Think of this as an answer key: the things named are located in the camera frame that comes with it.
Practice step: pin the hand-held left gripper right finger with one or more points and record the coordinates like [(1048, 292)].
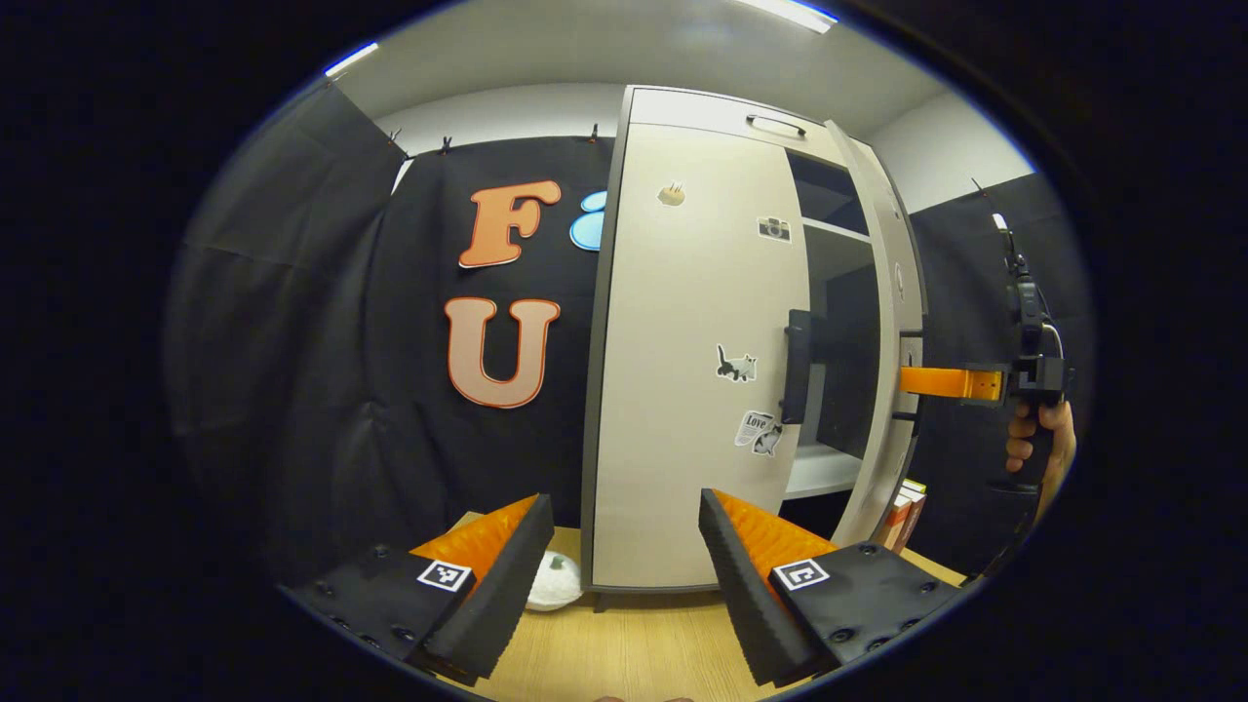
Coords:
[(741, 595)]

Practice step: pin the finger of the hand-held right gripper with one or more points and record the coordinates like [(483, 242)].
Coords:
[(946, 382)]

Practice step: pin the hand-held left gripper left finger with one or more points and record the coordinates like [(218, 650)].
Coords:
[(512, 585)]

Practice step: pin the beige cabinet door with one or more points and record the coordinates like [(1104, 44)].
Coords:
[(682, 312), (892, 244)]

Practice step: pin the beige double-door shoe cabinet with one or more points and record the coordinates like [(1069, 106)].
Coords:
[(824, 468)]

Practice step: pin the beige cabinet drawer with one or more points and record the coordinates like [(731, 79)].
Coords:
[(702, 109)]

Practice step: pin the brown book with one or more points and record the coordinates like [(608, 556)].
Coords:
[(913, 517)]

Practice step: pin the white and orange book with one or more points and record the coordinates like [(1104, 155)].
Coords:
[(894, 522)]

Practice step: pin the black backdrop cloth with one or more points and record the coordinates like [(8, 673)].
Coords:
[(292, 341)]

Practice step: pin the large ceiling light panel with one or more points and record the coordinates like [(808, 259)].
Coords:
[(790, 12)]

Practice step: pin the small ceiling light panel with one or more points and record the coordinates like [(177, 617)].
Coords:
[(351, 58)]

